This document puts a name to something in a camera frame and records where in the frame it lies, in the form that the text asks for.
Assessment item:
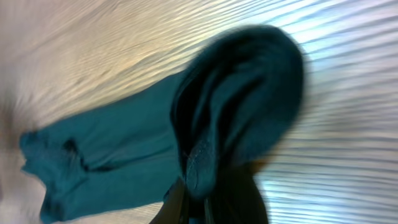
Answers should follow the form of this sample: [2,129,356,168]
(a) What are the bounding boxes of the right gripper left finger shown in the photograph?
[150,179,188,224]

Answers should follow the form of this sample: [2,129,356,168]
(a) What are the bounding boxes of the black t-shirt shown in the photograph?
[19,26,304,223]

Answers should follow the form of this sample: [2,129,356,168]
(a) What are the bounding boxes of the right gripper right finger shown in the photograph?
[205,165,269,224]

